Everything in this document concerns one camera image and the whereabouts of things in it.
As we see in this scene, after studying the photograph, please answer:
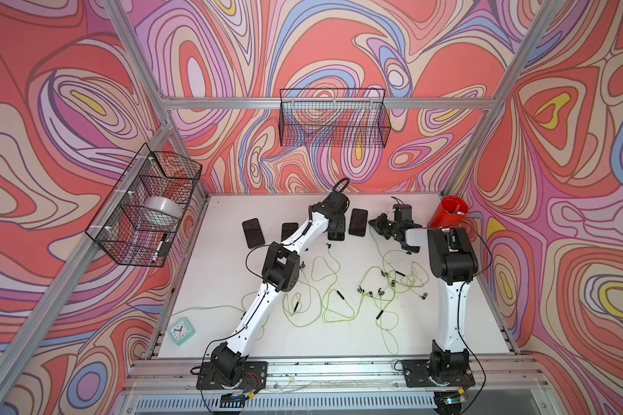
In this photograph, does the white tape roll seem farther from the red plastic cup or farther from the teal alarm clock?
the red plastic cup

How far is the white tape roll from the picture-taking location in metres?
0.70

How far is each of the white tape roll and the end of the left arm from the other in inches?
15.6

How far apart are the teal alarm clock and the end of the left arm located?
537 mm
